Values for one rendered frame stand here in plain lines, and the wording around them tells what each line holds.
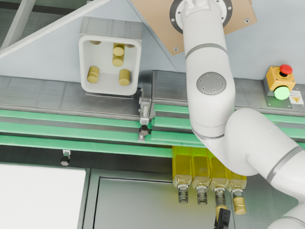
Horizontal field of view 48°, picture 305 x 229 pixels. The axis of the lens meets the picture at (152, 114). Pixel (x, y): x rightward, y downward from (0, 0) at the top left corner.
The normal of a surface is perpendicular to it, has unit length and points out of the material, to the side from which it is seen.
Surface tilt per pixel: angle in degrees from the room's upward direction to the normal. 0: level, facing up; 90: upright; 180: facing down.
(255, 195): 89
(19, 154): 90
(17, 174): 90
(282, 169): 65
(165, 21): 5
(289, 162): 77
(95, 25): 90
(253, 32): 0
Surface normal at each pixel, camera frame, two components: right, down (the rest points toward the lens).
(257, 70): -0.02, 0.78
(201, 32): -0.25, -0.54
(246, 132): -0.54, -0.23
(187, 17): -0.78, -0.34
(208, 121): -0.25, 0.82
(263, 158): -0.69, 0.04
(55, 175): 0.11, -0.62
